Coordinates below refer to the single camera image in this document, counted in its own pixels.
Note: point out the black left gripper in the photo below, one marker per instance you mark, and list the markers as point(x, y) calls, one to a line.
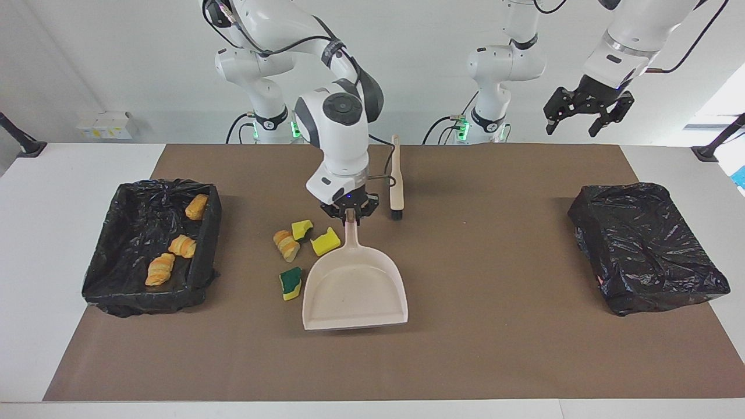
point(596, 93)

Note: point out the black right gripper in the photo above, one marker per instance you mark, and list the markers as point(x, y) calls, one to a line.
point(352, 202)

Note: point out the notched yellow sponge piece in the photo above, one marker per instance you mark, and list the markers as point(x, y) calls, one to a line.
point(325, 242)

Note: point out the small yellow sponge piece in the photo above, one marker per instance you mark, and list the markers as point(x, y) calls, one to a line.
point(302, 229)

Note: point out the beige brush with black bristles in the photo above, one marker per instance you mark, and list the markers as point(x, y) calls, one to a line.
point(397, 186)

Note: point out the cut orange striped croissant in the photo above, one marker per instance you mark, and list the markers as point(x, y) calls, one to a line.
point(287, 245)

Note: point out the beige plastic dustpan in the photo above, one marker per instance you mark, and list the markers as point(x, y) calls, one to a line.
point(355, 291)

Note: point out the green and yellow sponge piece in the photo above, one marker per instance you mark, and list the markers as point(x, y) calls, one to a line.
point(290, 283)

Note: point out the brown bread roll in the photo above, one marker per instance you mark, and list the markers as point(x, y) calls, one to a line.
point(197, 207)

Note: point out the small striped croissant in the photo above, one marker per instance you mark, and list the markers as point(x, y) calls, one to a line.
point(183, 246)

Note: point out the long pale croissant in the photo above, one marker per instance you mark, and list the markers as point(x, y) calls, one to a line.
point(160, 269)

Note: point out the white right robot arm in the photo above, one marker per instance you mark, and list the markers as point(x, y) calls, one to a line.
point(343, 145)

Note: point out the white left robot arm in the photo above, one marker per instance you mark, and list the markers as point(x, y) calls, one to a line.
point(634, 23)

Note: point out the bin covered by black bag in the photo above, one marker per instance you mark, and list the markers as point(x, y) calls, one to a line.
point(640, 250)

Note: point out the open bin with black bag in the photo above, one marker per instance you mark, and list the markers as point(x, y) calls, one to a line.
point(128, 233)

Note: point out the black stand with clamp base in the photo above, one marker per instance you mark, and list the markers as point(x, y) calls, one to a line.
point(707, 153)
point(30, 149)

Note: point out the brown table mat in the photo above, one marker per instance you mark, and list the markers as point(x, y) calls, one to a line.
point(372, 361)

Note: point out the blue object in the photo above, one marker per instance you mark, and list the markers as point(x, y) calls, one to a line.
point(740, 177)

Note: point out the white wall socket boxes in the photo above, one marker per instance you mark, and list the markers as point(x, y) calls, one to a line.
point(105, 125)

